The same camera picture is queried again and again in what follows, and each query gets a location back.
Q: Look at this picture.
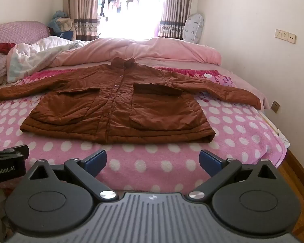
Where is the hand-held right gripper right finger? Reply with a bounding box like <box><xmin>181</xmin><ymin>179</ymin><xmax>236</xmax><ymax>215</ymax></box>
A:
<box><xmin>187</xmin><ymin>149</ymin><xmax>279</xmax><ymax>202</ymax></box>

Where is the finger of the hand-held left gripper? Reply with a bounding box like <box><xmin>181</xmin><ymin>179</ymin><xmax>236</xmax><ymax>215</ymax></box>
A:
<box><xmin>0</xmin><ymin>145</ymin><xmax>30</xmax><ymax>160</ymax></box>

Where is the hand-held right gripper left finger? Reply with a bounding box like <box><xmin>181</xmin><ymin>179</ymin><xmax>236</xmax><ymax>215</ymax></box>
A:
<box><xmin>27</xmin><ymin>149</ymin><xmax>119</xmax><ymax>202</ymax></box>

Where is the brown padded jacket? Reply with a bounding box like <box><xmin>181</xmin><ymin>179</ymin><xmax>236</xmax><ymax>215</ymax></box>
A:
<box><xmin>0</xmin><ymin>57</ymin><xmax>262</xmax><ymax>145</ymax></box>

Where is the clothes heap in corner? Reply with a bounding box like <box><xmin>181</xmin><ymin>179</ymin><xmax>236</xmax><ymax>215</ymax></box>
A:
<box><xmin>48</xmin><ymin>11</ymin><xmax>69</xmax><ymax>30</ymax></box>

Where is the pink dotted floral blanket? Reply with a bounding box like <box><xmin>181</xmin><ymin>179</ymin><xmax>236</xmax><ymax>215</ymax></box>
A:
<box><xmin>0</xmin><ymin>67</ymin><xmax>287</xmax><ymax>193</ymax></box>

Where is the pink bed sheet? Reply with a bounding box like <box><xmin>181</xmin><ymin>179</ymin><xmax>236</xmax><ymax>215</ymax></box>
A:
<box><xmin>135</xmin><ymin>56</ymin><xmax>272</xmax><ymax>110</ymax></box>

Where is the white pastel quilt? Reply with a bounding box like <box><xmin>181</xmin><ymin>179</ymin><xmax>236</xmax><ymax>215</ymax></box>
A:
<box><xmin>6</xmin><ymin>36</ymin><xmax>88</xmax><ymax>83</ymax></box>

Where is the red knitted cloth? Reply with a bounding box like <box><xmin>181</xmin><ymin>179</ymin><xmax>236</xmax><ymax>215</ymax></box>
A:
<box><xmin>0</xmin><ymin>43</ymin><xmax>16</xmax><ymax>58</ymax></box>

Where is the pink quilted headboard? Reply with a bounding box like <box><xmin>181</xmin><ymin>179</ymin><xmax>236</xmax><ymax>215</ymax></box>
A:
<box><xmin>0</xmin><ymin>21</ymin><xmax>50</xmax><ymax>49</ymax></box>

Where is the pink duvet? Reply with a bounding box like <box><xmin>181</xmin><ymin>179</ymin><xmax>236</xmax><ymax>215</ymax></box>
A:
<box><xmin>51</xmin><ymin>37</ymin><xmax>222</xmax><ymax>67</ymax></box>

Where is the blue bag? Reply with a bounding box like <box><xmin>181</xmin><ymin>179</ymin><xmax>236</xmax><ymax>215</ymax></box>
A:
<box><xmin>58</xmin><ymin>30</ymin><xmax>76</xmax><ymax>41</ymax></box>

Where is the beige cloth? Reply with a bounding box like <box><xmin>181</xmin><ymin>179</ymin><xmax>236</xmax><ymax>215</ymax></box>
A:
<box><xmin>59</xmin><ymin>18</ymin><xmax>76</xmax><ymax>32</ymax></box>

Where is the striped brown curtain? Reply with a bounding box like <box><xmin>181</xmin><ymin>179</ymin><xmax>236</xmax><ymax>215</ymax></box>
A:
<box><xmin>158</xmin><ymin>0</ymin><xmax>194</xmax><ymax>40</ymax></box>
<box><xmin>63</xmin><ymin>0</ymin><xmax>102</xmax><ymax>41</ymax></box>

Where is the wooden bed frame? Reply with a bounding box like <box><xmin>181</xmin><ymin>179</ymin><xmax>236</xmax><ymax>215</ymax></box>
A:
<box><xmin>261</xmin><ymin>109</ymin><xmax>292</xmax><ymax>155</ymax></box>

